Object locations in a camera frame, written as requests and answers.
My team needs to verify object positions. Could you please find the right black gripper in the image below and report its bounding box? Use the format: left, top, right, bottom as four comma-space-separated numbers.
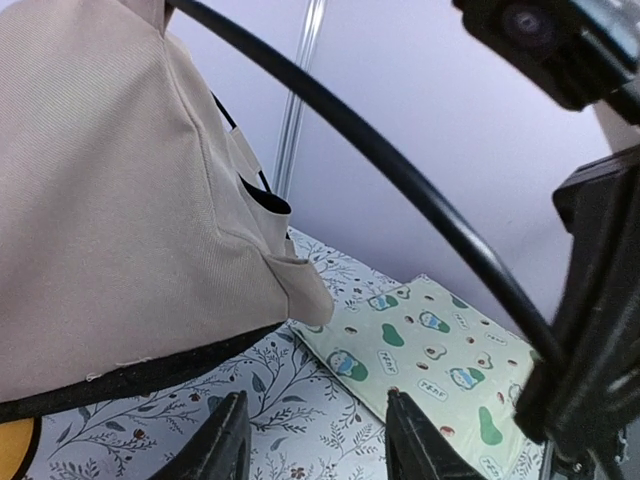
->
515, 149, 639, 479

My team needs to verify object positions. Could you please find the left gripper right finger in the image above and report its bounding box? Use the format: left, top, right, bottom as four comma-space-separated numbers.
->
385, 390, 484, 480

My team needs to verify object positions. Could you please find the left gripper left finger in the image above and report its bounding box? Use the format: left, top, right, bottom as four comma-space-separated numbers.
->
162, 391, 251, 480

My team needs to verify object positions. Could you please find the black tent pole one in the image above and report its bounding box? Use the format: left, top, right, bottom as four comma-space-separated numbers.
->
170, 1, 566, 368

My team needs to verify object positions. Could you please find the black tent pole two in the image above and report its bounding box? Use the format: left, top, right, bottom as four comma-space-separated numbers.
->
211, 93, 272, 193

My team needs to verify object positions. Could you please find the beige pet tent fabric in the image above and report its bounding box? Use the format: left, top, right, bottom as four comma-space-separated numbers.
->
1, 1, 334, 422

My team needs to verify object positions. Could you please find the avocado print pet mat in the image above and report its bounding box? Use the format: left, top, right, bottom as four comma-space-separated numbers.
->
293, 277, 543, 479

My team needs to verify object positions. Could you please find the floral table cloth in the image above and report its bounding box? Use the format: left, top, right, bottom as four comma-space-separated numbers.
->
19, 227, 546, 480

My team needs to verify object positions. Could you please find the yellow double bowl holder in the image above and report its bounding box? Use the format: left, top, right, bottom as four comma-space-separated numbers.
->
0, 418, 42, 480

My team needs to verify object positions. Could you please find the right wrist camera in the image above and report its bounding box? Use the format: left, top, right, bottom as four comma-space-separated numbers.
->
453, 0, 639, 127

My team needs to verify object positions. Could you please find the right aluminium frame post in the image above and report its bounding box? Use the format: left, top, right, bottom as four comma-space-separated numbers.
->
273, 0, 327, 199

